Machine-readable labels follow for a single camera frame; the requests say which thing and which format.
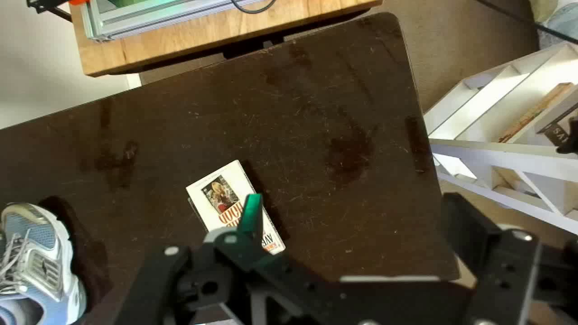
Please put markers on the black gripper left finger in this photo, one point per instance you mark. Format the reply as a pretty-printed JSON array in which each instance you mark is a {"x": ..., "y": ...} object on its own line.
[{"x": 155, "y": 290}]

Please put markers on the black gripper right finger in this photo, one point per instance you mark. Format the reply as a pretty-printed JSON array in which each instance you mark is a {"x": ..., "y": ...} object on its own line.
[{"x": 505, "y": 277}]

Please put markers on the white paperback book red title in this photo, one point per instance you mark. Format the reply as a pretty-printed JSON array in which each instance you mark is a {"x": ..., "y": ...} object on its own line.
[{"x": 231, "y": 174}]

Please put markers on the grey and blue sneaker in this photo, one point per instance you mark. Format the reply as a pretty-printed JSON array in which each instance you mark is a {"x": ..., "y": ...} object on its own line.
[{"x": 36, "y": 265}]

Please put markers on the wooden robot stand board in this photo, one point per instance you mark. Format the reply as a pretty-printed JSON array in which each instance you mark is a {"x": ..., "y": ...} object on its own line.
[{"x": 209, "y": 30}]

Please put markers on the aluminium base frame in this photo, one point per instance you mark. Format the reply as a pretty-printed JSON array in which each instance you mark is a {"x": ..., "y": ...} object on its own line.
[{"x": 119, "y": 24}]

